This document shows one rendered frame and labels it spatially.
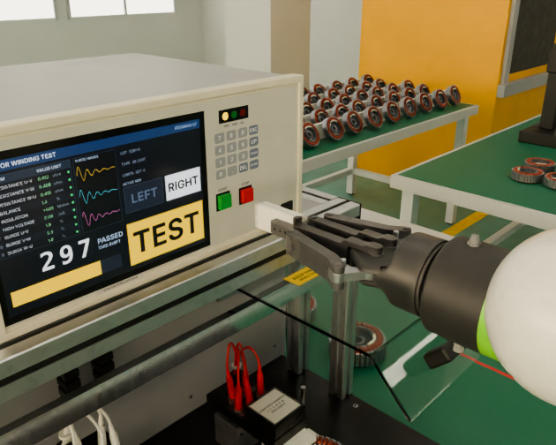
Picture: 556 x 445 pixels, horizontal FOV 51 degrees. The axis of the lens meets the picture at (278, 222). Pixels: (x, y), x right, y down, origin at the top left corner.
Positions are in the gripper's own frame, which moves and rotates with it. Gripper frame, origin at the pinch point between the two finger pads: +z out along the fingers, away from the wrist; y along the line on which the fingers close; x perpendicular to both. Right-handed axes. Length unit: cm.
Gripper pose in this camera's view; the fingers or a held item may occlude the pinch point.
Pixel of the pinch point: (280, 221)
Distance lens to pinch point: 66.0
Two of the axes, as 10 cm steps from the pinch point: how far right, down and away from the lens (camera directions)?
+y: 6.9, -2.8, 6.7
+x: 0.0, -9.2, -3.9
